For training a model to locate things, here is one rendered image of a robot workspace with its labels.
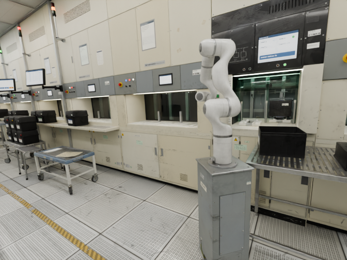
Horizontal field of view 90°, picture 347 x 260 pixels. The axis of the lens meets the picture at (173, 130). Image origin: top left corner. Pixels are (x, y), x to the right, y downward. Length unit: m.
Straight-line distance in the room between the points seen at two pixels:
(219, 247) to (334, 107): 1.33
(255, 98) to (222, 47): 1.60
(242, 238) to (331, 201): 0.91
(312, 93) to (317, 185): 0.78
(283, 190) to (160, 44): 2.01
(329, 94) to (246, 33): 0.83
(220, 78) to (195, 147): 1.11
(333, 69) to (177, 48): 1.39
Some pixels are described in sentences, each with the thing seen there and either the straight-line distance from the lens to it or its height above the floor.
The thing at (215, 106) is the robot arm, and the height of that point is 1.14.
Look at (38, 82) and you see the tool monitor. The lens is 3.76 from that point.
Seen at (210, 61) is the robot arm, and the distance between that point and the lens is 1.39.
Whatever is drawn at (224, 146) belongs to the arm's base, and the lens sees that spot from 1.13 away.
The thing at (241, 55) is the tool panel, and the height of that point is 1.56.
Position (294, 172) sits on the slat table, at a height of 0.75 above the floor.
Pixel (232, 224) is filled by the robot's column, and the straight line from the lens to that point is 1.31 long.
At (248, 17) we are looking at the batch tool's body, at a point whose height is 1.86.
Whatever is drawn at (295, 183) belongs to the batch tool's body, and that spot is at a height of 0.40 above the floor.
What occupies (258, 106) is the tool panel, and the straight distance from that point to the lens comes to 2.71.
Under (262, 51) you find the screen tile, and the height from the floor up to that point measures 1.56.
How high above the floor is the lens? 1.20
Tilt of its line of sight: 10 degrees down
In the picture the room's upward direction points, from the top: 3 degrees counter-clockwise
